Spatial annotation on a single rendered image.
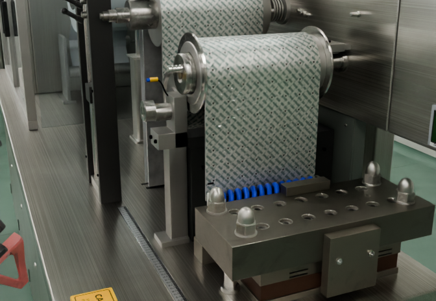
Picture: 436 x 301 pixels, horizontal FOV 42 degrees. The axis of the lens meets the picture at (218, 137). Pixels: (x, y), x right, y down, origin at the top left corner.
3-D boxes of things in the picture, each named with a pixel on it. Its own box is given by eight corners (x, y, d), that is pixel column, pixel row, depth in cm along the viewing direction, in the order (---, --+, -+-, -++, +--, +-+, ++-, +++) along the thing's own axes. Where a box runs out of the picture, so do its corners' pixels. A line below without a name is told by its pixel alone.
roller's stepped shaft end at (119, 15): (98, 23, 121) (97, 8, 120) (126, 21, 123) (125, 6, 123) (102, 24, 118) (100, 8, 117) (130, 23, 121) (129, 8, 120)
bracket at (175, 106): (152, 238, 117) (146, 93, 108) (181, 233, 120) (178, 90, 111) (159, 249, 113) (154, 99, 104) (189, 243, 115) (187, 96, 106)
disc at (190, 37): (177, 103, 113) (175, 28, 108) (179, 103, 113) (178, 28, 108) (205, 122, 100) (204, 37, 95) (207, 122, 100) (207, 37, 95)
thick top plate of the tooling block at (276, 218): (194, 237, 102) (194, 207, 101) (375, 202, 117) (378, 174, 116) (231, 281, 88) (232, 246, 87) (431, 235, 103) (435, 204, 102)
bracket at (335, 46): (312, 48, 116) (312, 39, 115) (335, 47, 118) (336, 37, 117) (326, 52, 111) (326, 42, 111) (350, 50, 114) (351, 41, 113)
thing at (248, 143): (205, 200, 106) (204, 104, 100) (313, 181, 115) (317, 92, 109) (205, 201, 106) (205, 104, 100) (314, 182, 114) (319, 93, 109)
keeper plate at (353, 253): (320, 292, 96) (324, 233, 93) (368, 279, 100) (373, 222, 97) (328, 300, 94) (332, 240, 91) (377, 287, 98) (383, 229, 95)
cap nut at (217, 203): (203, 208, 100) (202, 185, 99) (222, 205, 101) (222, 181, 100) (211, 216, 97) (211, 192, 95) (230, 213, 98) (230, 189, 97)
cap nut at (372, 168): (357, 181, 112) (359, 159, 111) (373, 178, 114) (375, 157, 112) (369, 187, 109) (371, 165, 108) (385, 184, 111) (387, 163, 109)
